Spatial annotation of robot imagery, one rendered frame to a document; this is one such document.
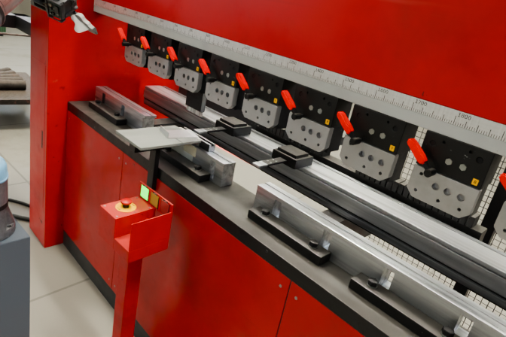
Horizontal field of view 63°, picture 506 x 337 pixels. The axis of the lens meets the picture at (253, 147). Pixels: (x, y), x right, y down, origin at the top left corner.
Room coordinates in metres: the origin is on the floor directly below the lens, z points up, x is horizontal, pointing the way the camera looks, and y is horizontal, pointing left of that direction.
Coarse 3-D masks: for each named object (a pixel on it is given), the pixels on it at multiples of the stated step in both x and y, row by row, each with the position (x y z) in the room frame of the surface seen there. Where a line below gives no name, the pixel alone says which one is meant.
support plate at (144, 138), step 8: (144, 128) 1.50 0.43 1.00; (152, 128) 1.52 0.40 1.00; (168, 128) 1.56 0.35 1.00; (176, 128) 1.58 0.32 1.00; (128, 136) 1.38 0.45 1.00; (136, 136) 1.40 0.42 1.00; (144, 136) 1.41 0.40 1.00; (152, 136) 1.43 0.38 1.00; (160, 136) 1.45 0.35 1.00; (136, 144) 1.32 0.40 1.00; (144, 144) 1.33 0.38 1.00; (152, 144) 1.35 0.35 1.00; (160, 144) 1.36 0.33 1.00; (168, 144) 1.38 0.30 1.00; (176, 144) 1.41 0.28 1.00; (184, 144) 1.44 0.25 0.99
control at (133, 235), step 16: (112, 208) 1.24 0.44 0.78; (144, 208) 1.28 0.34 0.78; (112, 224) 1.19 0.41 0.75; (128, 224) 1.22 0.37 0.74; (144, 224) 1.16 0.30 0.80; (160, 224) 1.21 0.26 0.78; (112, 240) 1.18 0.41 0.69; (128, 240) 1.18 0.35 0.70; (144, 240) 1.16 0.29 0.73; (160, 240) 1.22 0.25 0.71; (128, 256) 1.12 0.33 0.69; (144, 256) 1.17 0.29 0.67
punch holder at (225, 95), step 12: (216, 60) 1.45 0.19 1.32; (228, 60) 1.41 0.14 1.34; (216, 72) 1.44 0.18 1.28; (228, 72) 1.40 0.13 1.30; (240, 72) 1.38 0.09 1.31; (216, 84) 1.43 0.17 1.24; (228, 84) 1.39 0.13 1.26; (216, 96) 1.42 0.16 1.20; (228, 96) 1.40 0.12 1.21; (240, 96) 1.40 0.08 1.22; (228, 108) 1.38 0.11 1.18; (240, 108) 1.41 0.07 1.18
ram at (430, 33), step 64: (128, 0) 1.88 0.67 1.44; (192, 0) 1.57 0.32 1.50; (256, 0) 1.36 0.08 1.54; (320, 0) 1.19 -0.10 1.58; (384, 0) 1.07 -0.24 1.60; (448, 0) 0.97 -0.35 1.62; (256, 64) 1.32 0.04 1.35; (320, 64) 1.16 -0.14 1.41; (384, 64) 1.04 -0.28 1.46; (448, 64) 0.94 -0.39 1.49; (448, 128) 0.91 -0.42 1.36
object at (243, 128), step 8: (216, 120) 1.73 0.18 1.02; (224, 120) 1.71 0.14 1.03; (232, 120) 1.72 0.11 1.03; (240, 120) 1.75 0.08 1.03; (208, 128) 1.64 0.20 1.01; (216, 128) 1.67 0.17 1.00; (224, 128) 1.69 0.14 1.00; (232, 128) 1.66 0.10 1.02; (240, 128) 1.69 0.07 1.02; (248, 128) 1.72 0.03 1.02; (232, 136) 1.66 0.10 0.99
